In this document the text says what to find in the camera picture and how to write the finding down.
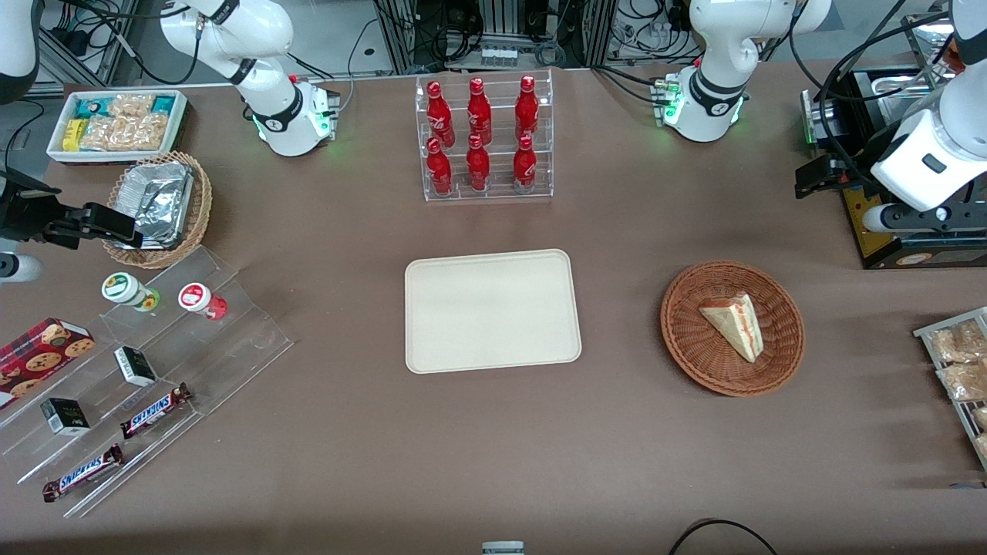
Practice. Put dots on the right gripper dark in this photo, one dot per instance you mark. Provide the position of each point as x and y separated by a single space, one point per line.
25 216

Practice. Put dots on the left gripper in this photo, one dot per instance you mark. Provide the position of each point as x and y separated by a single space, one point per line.
847 166

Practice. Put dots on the triangular sandwich wedge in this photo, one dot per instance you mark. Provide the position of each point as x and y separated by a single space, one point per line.
732 324

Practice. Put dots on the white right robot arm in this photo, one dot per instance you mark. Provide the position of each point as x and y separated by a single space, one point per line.
270 31

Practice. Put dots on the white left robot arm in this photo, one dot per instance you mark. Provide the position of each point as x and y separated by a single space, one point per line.
717 46

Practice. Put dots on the light wicker basket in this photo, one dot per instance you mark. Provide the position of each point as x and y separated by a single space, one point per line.
202 200

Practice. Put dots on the round brown wicker basket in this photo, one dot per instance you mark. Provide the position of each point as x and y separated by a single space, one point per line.
694 347

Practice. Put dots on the beige rectangular tray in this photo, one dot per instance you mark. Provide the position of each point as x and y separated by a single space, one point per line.
493 312

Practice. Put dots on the silver box with green light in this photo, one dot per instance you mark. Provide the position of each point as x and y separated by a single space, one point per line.
813 116

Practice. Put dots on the green lid cup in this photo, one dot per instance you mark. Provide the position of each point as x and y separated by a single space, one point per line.
123 287

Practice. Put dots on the black food warmer cabinet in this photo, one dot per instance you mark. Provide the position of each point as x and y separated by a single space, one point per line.
867 239

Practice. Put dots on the white plastic snack bin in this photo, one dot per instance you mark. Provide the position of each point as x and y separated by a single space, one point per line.
58 150

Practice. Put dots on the yellow snack packet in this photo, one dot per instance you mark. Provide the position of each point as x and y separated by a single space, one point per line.
73 135

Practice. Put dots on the clear cracker bag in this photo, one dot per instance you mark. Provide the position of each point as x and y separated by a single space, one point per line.
131 104
127 132

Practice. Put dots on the steel food pan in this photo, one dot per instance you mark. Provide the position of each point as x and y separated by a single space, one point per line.
906 92

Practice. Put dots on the teal snack packet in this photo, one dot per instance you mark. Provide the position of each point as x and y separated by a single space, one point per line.
90 106

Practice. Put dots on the red lid cup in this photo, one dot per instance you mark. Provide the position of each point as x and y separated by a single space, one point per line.
197 297

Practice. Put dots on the red cookie box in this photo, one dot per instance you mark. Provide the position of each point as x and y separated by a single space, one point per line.
38 358

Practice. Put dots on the small black box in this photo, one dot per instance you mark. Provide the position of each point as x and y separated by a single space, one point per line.
65 416
135 366

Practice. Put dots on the clear acrylic stepped stand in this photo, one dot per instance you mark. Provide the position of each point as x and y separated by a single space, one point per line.
231 347

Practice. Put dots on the snickers chocolate bar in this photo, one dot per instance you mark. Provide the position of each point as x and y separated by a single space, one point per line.
81 472
154 411

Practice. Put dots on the clear bag of snacks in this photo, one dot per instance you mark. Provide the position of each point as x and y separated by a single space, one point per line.
964 381
956 343

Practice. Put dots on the red soda bottle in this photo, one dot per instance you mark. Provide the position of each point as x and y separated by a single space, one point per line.
527 112
480 114
439 171
478 168
524 168
439 116

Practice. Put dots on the clear acrylic bottle rack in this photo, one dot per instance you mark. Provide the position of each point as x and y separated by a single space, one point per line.
501 166

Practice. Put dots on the white power strip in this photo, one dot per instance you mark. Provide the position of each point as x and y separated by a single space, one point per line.
498 56

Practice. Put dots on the small grey device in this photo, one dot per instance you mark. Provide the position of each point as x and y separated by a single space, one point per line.
503 548

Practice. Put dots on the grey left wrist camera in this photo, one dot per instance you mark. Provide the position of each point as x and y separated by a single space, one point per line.
874 220

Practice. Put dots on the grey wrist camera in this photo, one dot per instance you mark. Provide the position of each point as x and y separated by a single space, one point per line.
874 220
19 267

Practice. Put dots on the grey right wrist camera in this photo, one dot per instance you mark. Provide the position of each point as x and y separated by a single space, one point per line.
19 267

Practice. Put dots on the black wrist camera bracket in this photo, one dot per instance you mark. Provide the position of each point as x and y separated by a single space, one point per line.
933 220

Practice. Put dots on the aluminium frame rack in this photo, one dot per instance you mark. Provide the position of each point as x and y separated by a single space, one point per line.
401 35

